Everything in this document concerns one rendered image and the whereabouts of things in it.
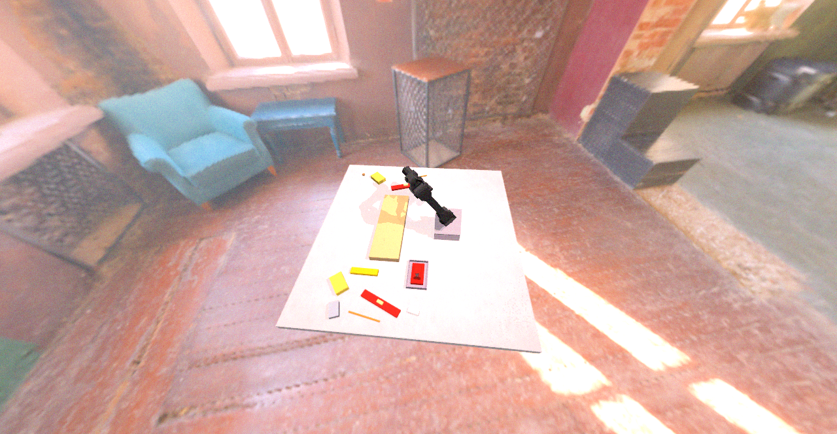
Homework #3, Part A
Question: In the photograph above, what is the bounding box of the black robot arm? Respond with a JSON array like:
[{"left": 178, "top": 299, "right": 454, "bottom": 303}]
[{"left": 402, "top": 166, "right": 456, "bottom": 227}]

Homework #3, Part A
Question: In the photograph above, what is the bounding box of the tan wooden floor panel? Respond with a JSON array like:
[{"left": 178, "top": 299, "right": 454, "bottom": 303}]
[{"left": 369, "top": 195, "right": 409, "bottom": 262}]

